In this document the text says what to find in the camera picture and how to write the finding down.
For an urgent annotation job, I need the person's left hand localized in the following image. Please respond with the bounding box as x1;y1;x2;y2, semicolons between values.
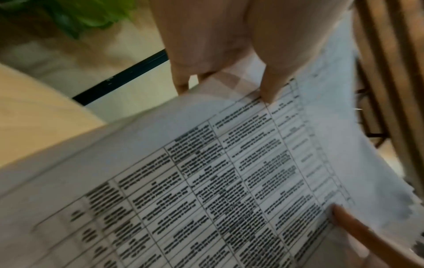
148;0;352;104

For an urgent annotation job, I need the person's right hand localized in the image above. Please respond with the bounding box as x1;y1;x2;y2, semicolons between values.
330;204;385;268

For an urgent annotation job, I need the printed table paper sheet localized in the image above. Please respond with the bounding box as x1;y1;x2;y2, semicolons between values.
0;75;356;268

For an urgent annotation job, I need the black metal bar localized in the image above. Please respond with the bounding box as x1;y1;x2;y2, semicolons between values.
72;49;168;106

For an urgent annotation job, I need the green leafy plant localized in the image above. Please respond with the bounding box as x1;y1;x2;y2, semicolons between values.
0;0;138;40

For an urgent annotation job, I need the wooden slatted chair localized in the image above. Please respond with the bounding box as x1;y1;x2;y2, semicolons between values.
351;0;424;190

